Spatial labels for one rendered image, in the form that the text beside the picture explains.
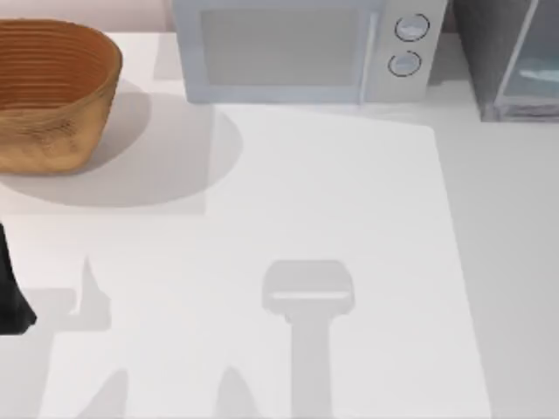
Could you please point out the microwave door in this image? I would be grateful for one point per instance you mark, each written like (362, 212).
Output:
(279, 48)

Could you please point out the pale microwave oven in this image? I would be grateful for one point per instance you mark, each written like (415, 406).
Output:
(419, 87)

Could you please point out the microwave knob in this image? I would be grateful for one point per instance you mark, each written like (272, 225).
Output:
(405, 63)
(412, 26)

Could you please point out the brown woven basket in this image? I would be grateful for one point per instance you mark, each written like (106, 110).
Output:
(52, 126)

